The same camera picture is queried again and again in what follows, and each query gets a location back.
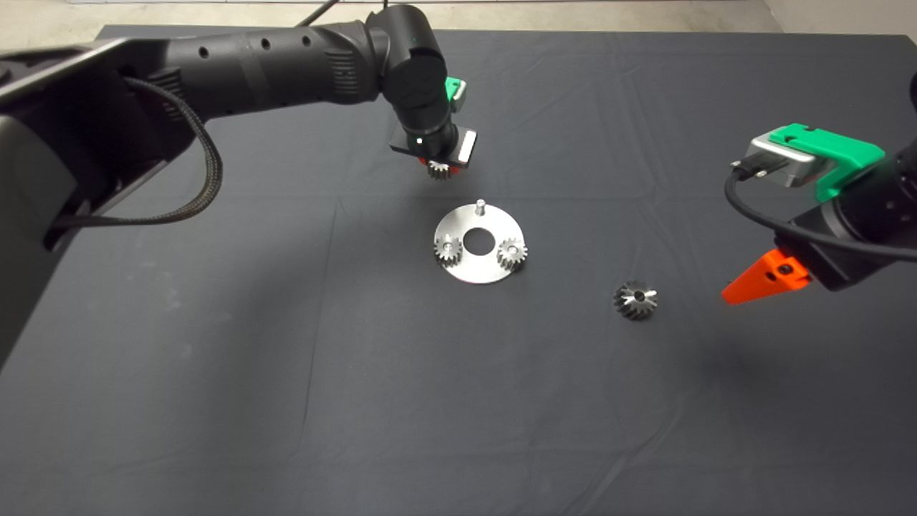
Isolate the black braided left arm hose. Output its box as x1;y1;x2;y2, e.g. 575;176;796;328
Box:
50;77;224;230

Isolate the silver right camera box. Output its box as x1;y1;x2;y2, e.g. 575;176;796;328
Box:
745;136;821;188

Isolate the dark grey table cloth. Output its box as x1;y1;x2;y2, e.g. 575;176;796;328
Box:
0;25;917;516

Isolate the round metal plate with pins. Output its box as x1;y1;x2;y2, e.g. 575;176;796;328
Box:
434;199;527;285

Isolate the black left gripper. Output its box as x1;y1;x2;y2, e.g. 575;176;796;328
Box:
389;128;479;170

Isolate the green right camera mount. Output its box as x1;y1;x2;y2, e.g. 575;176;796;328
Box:
770;123;886;203

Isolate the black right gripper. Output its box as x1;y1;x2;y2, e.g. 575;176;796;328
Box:
721;214;917;306

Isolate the large steel gear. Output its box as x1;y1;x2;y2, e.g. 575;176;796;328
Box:
613;280;658;321

